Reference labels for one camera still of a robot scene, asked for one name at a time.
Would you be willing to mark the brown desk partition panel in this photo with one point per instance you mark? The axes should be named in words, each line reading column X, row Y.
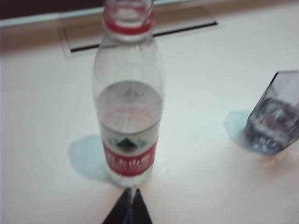
column 46, row 7

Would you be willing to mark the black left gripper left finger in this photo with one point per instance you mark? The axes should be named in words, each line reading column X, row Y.
column 119, row 210

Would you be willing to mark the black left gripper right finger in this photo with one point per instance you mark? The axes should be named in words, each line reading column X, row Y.
column 140, row 210

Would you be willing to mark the clear red-label water bottle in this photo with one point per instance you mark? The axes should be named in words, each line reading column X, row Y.
column 128, row 105

